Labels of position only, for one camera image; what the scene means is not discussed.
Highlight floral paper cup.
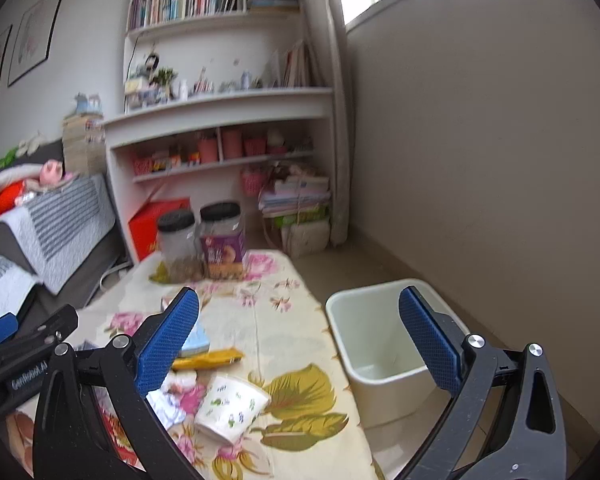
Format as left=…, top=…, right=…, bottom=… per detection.
left=194, top=374, right=271, bottom=445

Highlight light blue carton box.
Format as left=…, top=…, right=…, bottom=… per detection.
left=178, top=321, right=210, bottom=358

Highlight yellow snack wrapper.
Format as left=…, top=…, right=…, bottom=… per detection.
left=171, top=348, right=245, bottom=372

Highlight white tissue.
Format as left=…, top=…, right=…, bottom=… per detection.
left=145, top=370, right=207, bottom=429

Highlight white trash bin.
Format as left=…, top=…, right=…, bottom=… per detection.
left=326, top=278, right=469, bottom=430

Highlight grey sofa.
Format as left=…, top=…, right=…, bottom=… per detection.
left=0, top=143, right=124, bottom=330

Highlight grey striped sofa cover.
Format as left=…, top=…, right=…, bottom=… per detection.
left=0, top=174, right=116, bottom=295

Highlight pink pig plush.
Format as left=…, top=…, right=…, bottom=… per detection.
left=38, top=159, right=76, bottom=188

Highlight red gift box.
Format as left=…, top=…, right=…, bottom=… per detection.
left=129, top=198, right=190, bottom=261

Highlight clear jar with nuts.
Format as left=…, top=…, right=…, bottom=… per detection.
left=157, top=208, right=204, bottom=283

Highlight stacked cardboard boxes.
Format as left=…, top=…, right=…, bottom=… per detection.
left=61, top=114, right=107, bottom=176

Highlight floral tablecloth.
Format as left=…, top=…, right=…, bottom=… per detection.
left=68, top=250, right=384, bottom=479

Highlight purple label cashew jar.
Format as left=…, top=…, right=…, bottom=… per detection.
left=199, top=202, right=246, bottom=280

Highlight pink basket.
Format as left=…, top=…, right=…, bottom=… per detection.
left=240, top=167, right=268, bottom=197

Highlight stack of books on floor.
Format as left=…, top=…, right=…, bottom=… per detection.
left=258, top=160, right=332, bottom=259

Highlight white bookshelf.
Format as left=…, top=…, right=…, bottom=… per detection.
left=104, top=0, right=337, bottom=261

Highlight grey curtain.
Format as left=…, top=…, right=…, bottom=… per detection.
left=291, top=0, right=357, bottom=246

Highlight white power cable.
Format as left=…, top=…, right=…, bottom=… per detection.
left=98, top=258, right=134, bottom=294

